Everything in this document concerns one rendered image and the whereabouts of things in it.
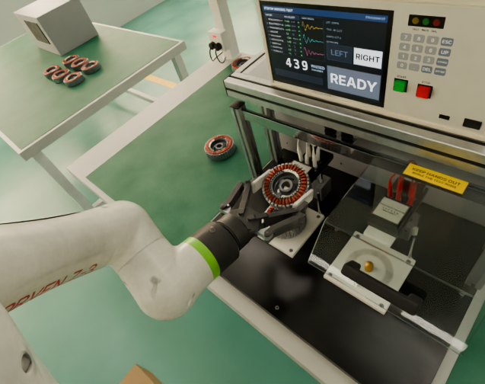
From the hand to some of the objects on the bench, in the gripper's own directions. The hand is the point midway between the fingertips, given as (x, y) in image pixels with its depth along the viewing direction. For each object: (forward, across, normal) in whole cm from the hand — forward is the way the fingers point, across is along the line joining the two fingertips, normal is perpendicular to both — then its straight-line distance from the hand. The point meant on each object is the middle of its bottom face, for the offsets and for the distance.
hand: (285, 187), depth 76 cm
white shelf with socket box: (+63, -80, -10) cm, 102 cm away
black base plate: (+6, +10, -19) cm, 22 cm away
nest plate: (+4, -2, -18) cm, 18 cm away
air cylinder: (+18, -2, -15) cm, 24 cm away
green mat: (+28, -54, -17) cm, 64 cm away
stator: (+20, -44, -18) cm, 51 cm away
